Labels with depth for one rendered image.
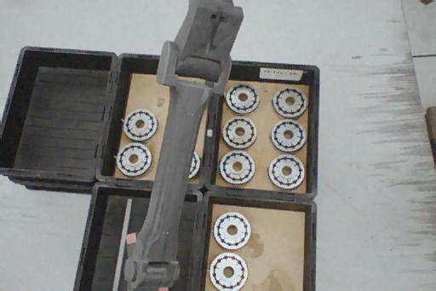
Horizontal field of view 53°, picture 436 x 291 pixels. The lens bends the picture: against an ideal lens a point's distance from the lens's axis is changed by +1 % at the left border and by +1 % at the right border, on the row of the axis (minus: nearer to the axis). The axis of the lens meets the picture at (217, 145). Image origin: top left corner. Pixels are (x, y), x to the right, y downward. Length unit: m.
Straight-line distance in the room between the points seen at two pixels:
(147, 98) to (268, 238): 0.57
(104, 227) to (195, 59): 0.74
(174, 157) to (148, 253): 0.17
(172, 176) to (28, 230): 0.87
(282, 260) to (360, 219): 0.32
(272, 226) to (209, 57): 0.68
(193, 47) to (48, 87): 0.90
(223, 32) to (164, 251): 0.38
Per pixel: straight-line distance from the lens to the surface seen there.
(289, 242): 1.25
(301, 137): 1.30
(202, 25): 0.66
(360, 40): 1.68
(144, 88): 1.41
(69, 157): 1.38
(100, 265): 1.29
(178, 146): 0.70
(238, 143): 1.27
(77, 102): 1.45
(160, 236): 0.76
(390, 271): 1.44
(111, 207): 1.31
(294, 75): 1.34
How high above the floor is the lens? 2.06
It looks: 71 degrees down
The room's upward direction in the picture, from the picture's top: 6 degrees counter-clockwise
